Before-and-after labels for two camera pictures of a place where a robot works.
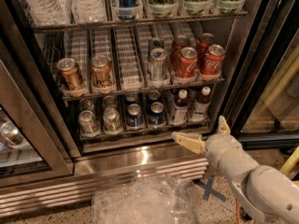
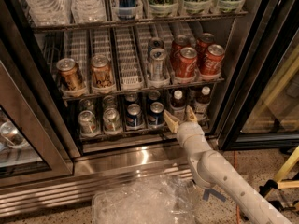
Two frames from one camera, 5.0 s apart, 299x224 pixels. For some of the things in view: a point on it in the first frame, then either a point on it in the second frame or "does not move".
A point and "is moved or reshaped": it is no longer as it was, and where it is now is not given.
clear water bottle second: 88,4 does not move
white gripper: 217,148 -> 188,131
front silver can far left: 88,123 does not move
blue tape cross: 209,189 does not move
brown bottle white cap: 180,108 is moved or reshaped
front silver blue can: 158,63 does not move
